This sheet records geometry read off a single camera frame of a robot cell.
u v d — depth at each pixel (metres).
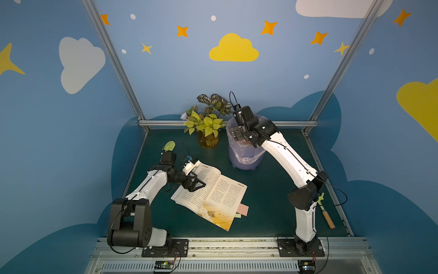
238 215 0.84
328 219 0.82
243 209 0.86
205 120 0.91
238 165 0.98
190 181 0.75
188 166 0.77
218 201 0.88
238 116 0.59
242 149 0.80
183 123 0.96
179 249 0.73
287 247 0.74
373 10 0.70
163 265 0.72
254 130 0.55
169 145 1.11
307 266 0.72
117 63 0.86
